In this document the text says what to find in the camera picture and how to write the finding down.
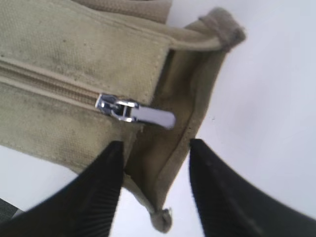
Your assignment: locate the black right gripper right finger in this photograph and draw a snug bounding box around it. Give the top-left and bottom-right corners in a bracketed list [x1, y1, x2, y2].
[189, 139, 316, 237]

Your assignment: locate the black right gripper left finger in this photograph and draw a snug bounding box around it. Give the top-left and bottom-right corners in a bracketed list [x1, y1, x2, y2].
[0, 141, 123, 237]

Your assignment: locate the silver zipper pull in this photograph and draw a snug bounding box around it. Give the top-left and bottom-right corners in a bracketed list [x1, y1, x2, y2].
[95, 93, 176, 130]

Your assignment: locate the yellow canvas bag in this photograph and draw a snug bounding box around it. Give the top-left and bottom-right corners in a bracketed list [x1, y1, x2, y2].
[0, 0, 246, 233]

